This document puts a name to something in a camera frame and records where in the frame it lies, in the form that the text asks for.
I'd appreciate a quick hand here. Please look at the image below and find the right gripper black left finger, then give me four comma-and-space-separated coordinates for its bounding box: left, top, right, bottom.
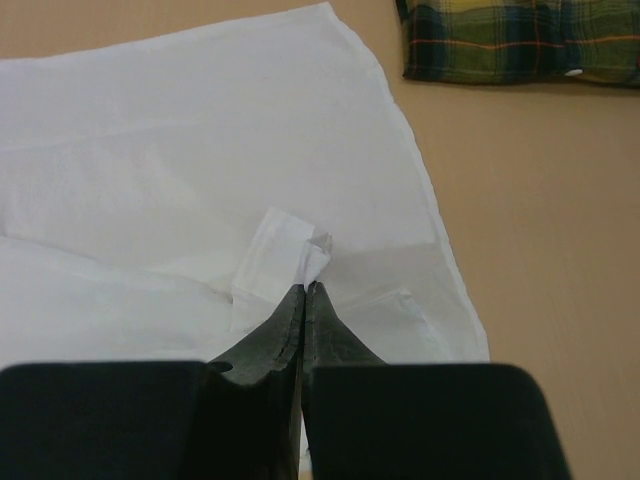
1, 285, 306, 479

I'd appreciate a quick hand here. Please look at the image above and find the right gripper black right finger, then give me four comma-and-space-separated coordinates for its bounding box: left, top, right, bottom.
304, 282, 571, 479

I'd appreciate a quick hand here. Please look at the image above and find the yellow plaid folded shirt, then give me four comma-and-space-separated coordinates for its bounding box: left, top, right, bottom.
396, 0, 639, 88

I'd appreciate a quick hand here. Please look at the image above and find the white long sleeve shirt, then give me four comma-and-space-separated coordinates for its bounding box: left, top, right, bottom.
1, 4, 489, 387

